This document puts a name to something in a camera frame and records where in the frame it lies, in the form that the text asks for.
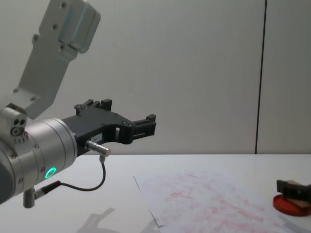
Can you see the wooden stamp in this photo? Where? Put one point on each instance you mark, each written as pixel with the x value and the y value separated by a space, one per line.
pixel 297 202

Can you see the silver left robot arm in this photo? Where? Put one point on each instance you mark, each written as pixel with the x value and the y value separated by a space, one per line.
pixel 46 143

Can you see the white paper with red marks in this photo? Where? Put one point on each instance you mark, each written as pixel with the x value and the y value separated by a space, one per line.
pixel 206 201

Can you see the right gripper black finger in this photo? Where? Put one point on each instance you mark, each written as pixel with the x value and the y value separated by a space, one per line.
pixel 281 185
pixel 298 191

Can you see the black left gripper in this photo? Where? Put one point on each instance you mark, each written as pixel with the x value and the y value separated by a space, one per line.
pixel 92 125

